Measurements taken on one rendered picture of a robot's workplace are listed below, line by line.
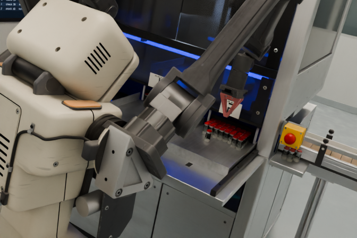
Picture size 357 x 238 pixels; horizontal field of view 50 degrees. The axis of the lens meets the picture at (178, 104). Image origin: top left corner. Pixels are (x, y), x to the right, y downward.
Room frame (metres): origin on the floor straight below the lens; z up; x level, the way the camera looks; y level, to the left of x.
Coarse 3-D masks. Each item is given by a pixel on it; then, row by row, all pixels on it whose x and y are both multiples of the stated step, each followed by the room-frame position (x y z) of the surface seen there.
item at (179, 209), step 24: (288, 120) 1.84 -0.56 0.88; (144, 192) 1.55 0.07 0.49; (168, 192) 1.50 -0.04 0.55; (264, 192) 1.48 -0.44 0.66; (72, 216) 1.73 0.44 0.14; (96, 216) 1.66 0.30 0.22; (144, 216) 1.54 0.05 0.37; (168, 216) 1.49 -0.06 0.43; (192, 216) 1.44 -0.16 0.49; (216, 216) 1.39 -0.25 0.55; (264, 216) 1.67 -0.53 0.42
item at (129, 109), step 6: (126, 96) 1.60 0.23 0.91; (132, 96) 1.64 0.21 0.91; (138, 96) 1.68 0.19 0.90; (114, 102) 1.52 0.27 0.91; (120, 102) 1.56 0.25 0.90; (126, 102) 1.61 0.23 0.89; (132, 102) 1.63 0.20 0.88; (138, 102) 1.65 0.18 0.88; (120, 108) 1.53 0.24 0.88; (126, 108) 1.54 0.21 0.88; (132, 108) 1.56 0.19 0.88; (138, 108) 1.57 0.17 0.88; (144, 108) 1.59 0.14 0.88; (126, 114) 1.48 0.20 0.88; (132, 114) 1.49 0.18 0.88; (138, 114) 1.50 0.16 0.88; (126, 120) 1.42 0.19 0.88
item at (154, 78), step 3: (150, 72) 1.58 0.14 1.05; (150, 75) 1.58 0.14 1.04; (153, 75) 1.58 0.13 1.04; (156, 75) 1.57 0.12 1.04; (159, 75) 1.56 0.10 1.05; (150, 78) 1.58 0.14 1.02; (153, 78) 1.58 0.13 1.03; (156, 78) 1.57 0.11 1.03; (162, 78) 1.56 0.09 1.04; (150, 81) 1.58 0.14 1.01; (153, 81) 1.57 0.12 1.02; (156, 81) 1.57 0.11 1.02; (150, 84) 1.58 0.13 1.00; (153, 84) 1.57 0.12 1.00; (153, 87) 1.57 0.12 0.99
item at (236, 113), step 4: (228, 100) 1.42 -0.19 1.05; (220, 104) 1.44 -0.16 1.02; (228, 104) 1.42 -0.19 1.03; (240, 104) 1.40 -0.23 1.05; (220, 108) 1.43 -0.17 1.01; (236, 108) 1.41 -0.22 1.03; (240, 108) 1.40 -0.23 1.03; (220, 112) 1.43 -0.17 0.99; (232, 112) 1.41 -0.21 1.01; (236, 112) 1.40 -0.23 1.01; (232, 116) 1.41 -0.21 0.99; (236, 116) 1.40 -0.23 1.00
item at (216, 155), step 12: (192, 132) 1.43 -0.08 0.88; (168, 144) 1.23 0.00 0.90; (180, 144) 1.30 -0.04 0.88; (192, 144) 1.32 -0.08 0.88; (204, 144) 1.34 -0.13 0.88; (216, 144) 1.36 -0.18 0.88; (228, 144) 1.39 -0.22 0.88; (252, 144) 1.44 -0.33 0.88; (180, 156) 1.21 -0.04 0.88; (192, 156) 1.19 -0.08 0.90; (204, 156) 1.24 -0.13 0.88; (216, 156) 1.26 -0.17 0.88; (228, 156) 1.28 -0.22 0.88; (240, 156) 1.30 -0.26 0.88; (216, 168) 1.15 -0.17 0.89; (228, 168) 1.13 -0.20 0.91
